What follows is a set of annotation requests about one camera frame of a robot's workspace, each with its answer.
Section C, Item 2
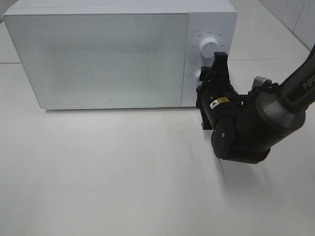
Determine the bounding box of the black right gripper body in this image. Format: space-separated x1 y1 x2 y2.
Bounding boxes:
197 79 239 130

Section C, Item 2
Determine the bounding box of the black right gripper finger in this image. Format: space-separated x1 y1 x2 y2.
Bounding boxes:
199 66 212 83
208 52 230 83

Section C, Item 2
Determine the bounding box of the white timer knob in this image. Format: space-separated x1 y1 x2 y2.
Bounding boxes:
193 70 201 83

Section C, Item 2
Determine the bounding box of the white microwave door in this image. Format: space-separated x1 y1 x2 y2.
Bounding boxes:
4 14 188 109

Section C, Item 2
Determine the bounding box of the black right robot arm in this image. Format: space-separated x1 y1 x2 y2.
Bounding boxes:
196 51 315 164

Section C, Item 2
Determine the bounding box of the white upper power knob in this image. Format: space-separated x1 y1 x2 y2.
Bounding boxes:
200 36 220 59

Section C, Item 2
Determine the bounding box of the white microwave oven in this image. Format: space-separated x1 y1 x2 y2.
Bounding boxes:
2 0 238 109

